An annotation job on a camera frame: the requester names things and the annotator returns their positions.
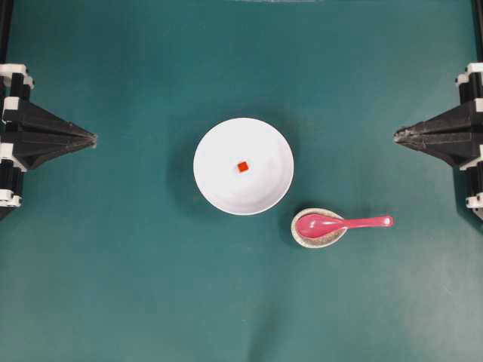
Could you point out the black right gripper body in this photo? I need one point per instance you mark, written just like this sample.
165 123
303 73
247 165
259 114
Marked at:
470 87

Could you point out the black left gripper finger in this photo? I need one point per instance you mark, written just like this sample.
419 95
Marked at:
31 116
34 150

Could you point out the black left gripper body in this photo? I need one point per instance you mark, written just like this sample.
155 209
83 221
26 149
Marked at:
16 84

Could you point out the white round bowl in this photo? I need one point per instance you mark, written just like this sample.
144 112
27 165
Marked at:
269 157

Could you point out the speckled ceramic spoon rest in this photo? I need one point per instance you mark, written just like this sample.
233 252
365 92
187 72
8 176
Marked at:
320 242

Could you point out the green table mat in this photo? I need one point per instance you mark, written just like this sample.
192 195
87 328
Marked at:
116 256

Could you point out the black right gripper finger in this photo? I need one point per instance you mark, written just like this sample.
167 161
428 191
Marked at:
455 150
458 119

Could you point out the pink plastic spoon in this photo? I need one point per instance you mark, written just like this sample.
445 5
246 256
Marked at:
317 225

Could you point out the small red block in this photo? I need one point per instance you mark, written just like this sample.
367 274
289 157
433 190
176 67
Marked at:
242 167

